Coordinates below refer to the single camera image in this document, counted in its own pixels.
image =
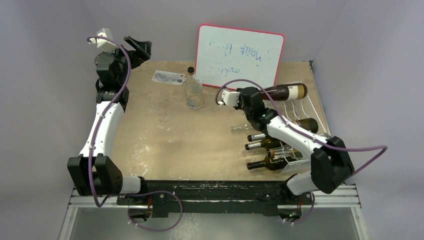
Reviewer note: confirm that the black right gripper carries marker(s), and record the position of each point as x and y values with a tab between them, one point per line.
253	96

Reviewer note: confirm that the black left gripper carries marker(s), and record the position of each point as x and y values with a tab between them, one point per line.
138	57

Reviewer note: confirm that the brown wine bottle gold cap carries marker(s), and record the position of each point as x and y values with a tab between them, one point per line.
285	92

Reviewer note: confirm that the white ruler set package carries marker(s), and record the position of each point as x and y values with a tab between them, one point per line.
170	78

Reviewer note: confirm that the clear glass bottle black cap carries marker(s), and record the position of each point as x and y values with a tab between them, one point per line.
193	90

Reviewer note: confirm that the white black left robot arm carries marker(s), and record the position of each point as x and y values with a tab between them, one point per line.
93	171

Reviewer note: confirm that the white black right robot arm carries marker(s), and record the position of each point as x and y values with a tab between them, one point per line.
330	165

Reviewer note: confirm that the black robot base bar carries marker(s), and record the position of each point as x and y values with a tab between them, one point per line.
267	198

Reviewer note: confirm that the clear empty bottle on rack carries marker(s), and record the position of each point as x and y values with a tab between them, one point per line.
243	129

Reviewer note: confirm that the olive bottle silver cap upper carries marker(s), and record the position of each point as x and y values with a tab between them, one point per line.
258	137

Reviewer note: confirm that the olive bottle silver cap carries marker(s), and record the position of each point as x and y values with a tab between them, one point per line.
258	137
265	143

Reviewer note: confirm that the olive bottle silver cap lower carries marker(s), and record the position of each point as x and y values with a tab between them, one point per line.
265	143

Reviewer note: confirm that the dark olive bottle rear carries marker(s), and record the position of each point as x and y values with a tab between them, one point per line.
309	124

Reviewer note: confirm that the dark green bottle black cap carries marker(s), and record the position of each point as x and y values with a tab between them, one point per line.
272	163

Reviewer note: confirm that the pink framed whiteboard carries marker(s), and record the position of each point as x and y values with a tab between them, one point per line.
227	53

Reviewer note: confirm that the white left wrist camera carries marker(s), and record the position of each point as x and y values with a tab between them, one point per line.
102	44

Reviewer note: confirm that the white wire wine rack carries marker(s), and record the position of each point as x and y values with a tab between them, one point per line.
281	128

